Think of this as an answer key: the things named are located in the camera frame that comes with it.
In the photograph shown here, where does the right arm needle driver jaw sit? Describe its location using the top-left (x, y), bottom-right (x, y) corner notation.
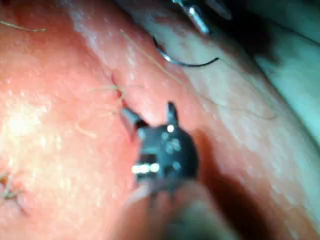
top-left (166, 100), bottom-right (180, 126)
top-left (120, 106), bottom-right (149, 140)

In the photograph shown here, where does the left arm needle driver jaw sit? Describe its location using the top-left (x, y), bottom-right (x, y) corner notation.
top-left (181, 5), bottom-right (211, 36)
top-left (205, 0), bottom-right (233, 21)

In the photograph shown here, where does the right arm needle driver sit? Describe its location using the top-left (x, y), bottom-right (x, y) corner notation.
top-left (131, 123), bottom-right (201, 195)

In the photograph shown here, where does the tan thread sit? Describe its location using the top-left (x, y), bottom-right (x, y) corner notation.
top-left (0, 20), bottom-right (191, 139)

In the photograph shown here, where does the curved steel needle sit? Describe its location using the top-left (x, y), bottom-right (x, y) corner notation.
top-left (151, 36), bottom-right (220, 68)

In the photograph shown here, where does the tissue pad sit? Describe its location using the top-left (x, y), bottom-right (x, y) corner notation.
top-left (0, 0), bottom-right (320, 240)

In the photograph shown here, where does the blue-green cloth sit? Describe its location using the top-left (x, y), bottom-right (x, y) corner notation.
top-left (252, 0), bottom-right (320, 143)

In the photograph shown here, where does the tan stitching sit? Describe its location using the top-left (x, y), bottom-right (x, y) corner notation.
top-left (0, 171), bottom-right (26, 209)

